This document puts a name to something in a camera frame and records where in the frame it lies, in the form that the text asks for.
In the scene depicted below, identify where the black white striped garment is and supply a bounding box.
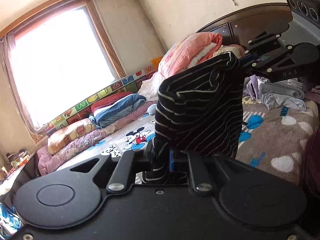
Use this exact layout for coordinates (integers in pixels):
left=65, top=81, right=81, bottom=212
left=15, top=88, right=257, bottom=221
left=142, top=51, right=244, bottom=184

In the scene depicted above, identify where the grey crumpled clothes pile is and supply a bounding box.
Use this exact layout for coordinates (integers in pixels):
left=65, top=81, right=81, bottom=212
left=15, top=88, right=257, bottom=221
left=244, top=75, right=319, bottom=111

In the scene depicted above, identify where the dark wooden headboard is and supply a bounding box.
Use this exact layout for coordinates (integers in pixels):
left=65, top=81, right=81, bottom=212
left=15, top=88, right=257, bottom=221
left=198, top=3, right=293, bottom=47

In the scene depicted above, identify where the blue folded blanket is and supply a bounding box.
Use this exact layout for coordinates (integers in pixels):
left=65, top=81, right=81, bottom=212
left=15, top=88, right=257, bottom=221
left=89, top=93, right=146, bottom=128

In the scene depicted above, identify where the grey plush toy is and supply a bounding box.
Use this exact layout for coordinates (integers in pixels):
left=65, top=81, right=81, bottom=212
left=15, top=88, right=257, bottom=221
left=147, top=103, right=157, bottom=115

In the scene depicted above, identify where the pink rolled quilt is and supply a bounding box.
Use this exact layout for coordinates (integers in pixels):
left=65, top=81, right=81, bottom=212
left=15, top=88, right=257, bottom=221
left=158, top=31, right=246, bottom=79

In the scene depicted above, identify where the yellow patterned pillow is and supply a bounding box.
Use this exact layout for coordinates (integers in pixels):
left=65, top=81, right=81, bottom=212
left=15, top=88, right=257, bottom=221
left=47, top=118, right=96, bottom=155

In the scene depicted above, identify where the pink floral quilt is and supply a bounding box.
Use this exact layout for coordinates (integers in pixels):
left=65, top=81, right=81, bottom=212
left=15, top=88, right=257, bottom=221
left=37, top=101, right=157, bottom=176

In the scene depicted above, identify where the Mickey Mouse bed blanket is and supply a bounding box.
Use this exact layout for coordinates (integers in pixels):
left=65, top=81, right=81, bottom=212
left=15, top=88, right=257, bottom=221
left=57, top=96, right=319, bottom=185

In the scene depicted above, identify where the colourful alphabet foam mat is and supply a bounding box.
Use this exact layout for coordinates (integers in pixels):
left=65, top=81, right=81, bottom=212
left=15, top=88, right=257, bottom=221
left=44, top=66, right=157, bottom=137

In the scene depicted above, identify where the white quilt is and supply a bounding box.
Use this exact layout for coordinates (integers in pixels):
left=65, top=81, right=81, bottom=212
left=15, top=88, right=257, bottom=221
left=137, top=72, right=165, bottom=100

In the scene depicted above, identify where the dark side desk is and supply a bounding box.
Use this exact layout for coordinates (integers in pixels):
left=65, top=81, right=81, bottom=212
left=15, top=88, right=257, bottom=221
left=1, top=152, right=36, bottom=197

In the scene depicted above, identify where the sheer curtain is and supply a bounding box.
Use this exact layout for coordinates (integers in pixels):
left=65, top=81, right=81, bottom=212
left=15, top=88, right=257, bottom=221
left=1, top=31, right=47, bottom=145

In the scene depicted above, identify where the window with wooden frame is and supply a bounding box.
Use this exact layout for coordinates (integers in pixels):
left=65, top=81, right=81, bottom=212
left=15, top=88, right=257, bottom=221
left=11, top=0, right=126, bottom=130

